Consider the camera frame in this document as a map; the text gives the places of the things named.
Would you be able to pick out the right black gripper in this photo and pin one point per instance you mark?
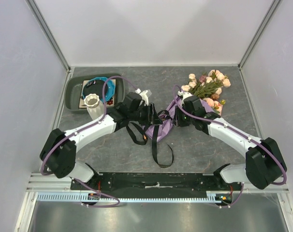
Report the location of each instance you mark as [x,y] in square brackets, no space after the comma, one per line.
[177,119]

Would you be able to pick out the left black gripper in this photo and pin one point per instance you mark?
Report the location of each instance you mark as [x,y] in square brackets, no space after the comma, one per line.
[153,118]

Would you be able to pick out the black printed ribbon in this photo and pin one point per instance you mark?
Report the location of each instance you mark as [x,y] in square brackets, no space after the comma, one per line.
[156,145]

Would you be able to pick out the purple pink wrapping paper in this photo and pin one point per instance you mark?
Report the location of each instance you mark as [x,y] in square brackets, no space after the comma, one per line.
[185,111]

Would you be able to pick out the pink artificial flower bunch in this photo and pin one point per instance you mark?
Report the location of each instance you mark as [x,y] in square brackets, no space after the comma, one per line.
[208,88]

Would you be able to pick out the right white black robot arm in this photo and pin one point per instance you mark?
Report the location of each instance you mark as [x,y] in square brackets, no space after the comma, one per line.
[264,164]

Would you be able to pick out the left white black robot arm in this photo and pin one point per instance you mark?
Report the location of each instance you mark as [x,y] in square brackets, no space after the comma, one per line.
[59,152]

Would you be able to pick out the white ribbed vase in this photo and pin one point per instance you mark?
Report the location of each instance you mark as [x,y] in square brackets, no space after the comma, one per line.
[94,106]

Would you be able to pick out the beige square board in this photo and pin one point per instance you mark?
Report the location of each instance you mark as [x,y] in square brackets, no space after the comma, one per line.
[109,103]

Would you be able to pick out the blue rimmed black bowl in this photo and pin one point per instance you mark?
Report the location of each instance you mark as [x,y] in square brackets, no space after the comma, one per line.
[96,86]

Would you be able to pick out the dark green plastic tray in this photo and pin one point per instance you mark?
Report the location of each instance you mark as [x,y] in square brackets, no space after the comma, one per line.
[73,91]

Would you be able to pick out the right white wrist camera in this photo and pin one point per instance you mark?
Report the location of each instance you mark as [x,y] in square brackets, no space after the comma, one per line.
[183,95]

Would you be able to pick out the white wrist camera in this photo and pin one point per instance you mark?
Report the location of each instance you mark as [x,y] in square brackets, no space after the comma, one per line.
[183,95]
[144,94]

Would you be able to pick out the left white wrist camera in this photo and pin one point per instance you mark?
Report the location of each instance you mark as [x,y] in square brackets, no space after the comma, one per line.
[144,94]

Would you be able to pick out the light blue slotted cable duct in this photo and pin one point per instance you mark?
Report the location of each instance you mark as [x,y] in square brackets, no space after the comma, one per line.
[89,197]

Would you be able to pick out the right aluminium frame post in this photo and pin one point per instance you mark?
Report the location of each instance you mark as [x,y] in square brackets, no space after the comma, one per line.
[259,32]

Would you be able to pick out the aluminium frame post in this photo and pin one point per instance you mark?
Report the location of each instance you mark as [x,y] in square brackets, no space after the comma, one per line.
[48,33]
[259,32]

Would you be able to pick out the left aluminium frame post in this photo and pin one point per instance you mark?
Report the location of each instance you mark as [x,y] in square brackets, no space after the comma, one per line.
[48,33]

